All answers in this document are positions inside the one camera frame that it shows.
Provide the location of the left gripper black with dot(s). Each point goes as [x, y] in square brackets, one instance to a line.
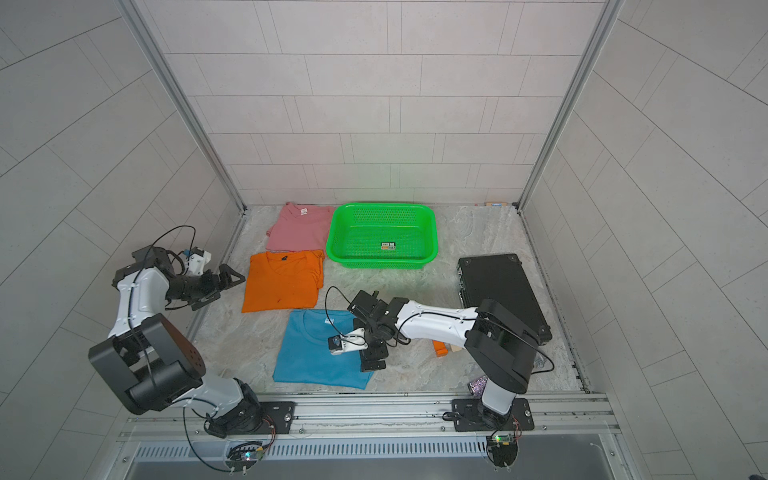
[212, 285]

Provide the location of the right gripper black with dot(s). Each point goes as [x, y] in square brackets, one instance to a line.
[369, 359]

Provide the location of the orange t-shirt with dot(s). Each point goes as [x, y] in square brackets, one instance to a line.
[283, 280]

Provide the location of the blue t-shirt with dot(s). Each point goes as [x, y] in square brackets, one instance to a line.
[305, 357]

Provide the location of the pink t-shirt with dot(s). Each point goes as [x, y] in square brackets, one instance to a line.
[300, 228]

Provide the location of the green plastic basket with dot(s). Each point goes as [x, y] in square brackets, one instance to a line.
[383, 236]

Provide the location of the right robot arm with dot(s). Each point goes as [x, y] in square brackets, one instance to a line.
[500, 344]

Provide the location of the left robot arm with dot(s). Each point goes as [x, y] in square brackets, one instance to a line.
[150, 365]

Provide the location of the orange plastic block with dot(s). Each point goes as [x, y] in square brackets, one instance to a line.
[440, 349]

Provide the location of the black case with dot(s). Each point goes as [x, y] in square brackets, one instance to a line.
[502, 278]

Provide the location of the right circuit board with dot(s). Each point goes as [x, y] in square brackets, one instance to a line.
[502, 450]

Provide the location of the circuit board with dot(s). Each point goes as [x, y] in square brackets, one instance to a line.
[502, 450]
[242, 457]

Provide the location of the left circuit board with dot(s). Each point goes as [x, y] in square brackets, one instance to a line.
[242, 457]

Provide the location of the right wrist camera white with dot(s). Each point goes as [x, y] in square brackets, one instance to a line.
[344, 343]

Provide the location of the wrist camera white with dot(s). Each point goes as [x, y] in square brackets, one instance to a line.
[195, 261]
[344, 343]

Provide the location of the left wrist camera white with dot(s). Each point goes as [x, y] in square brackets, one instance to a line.
[195, 261]

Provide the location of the aluminium rail frame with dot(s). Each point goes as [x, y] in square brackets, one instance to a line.
[378, 415]

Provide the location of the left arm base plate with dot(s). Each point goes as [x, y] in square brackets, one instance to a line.
[267, 417]

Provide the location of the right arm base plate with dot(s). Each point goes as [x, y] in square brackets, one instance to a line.
[470, 415]

